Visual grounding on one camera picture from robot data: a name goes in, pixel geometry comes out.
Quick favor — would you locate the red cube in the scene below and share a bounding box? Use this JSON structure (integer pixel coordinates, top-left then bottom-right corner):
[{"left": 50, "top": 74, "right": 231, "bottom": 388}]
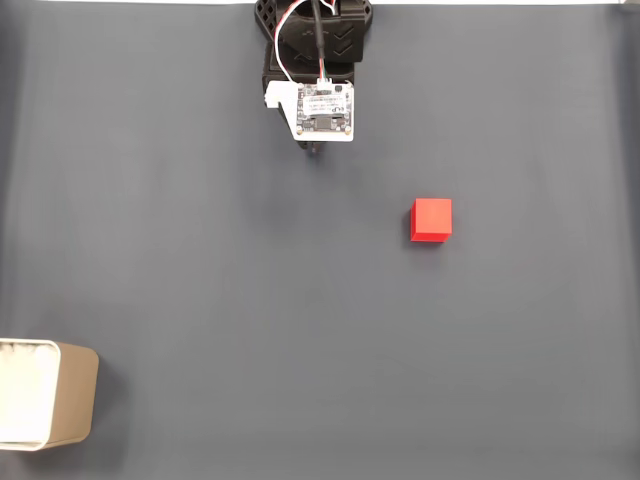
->
[{"left": 410, "top": 197, "right": 454, "bottom": 244}]

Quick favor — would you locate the beige box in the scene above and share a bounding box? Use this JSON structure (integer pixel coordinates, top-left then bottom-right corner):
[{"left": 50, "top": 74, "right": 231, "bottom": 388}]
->
[{"left": 0, "top": 338, "right": 100, "bottom": 452}]

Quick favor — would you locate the grey table mat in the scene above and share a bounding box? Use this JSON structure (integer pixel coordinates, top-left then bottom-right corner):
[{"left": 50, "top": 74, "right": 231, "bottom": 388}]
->
[{"left": 0, "top": 3, "right": 640, "bottom": 480}]

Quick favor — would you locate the white camera board mount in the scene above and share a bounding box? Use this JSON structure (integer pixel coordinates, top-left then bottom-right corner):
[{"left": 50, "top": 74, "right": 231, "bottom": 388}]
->
[{"left": 264, "top": 78, "right": 356, "bottom": 143}]

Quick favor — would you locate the black camera cable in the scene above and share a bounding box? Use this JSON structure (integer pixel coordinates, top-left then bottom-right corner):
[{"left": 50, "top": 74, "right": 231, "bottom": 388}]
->
[{"left": 310, "top": 0, "right": 329, "bottom": 81}]

